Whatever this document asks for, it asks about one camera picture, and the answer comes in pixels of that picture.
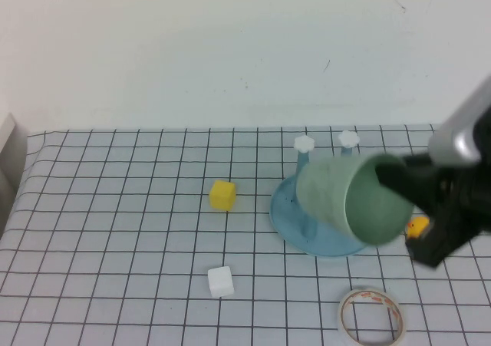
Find pale green plastic cup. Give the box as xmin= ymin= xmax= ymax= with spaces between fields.
xmin=295 ymin=154 xmax=415 ymax=246

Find yellow foam cube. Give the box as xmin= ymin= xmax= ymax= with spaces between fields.
xmin=209 ymin=180 xmax=237 ymax=213

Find grey white panel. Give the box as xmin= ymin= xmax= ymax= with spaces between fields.
xmin=0 ymin=111 xmax=28 ymax=232

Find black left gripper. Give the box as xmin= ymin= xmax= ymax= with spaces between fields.
xmin=375 ymin=153 xmax=491 ymax=269

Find grid-checked white tablecloth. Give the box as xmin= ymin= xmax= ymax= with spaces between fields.
xmin=0 ymin=122 xmax=491 ymax=346

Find blue cup stand, white caps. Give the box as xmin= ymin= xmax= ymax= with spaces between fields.
xmin=269 ymin=130 xmax=375 ymax=262

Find white adhesive tape roll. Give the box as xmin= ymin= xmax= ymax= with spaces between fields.
xmin=337 ymin=287 xmax=408 ymax=346

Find yellow rubber duck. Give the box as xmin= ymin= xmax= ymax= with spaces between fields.
xmin=405 ymin=216 xmax=430 ymax=242

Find white foam cube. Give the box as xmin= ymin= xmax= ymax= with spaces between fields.
xmin=207 ymin=265 xmax=236 ymax=298

